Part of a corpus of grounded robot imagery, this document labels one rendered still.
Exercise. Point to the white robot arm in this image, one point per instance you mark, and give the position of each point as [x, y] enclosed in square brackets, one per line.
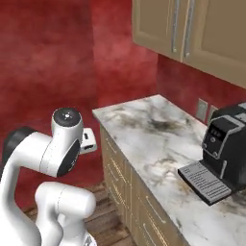
[35, 153]

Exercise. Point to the black coffee machine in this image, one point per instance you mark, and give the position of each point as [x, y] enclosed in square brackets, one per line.
[229, 150]

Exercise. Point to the beige drawer front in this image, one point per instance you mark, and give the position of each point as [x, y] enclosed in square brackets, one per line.
[125, 195]
[126, 217]
[144, 189]
[123, 166]
[137, 227]

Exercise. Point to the beige upper cupboard door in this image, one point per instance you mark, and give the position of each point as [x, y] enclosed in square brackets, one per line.
[153, 22]
[221, 32]

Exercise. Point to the grey wall outlet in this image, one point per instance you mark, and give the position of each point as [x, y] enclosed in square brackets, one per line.
[211, 112]
[202, 110]

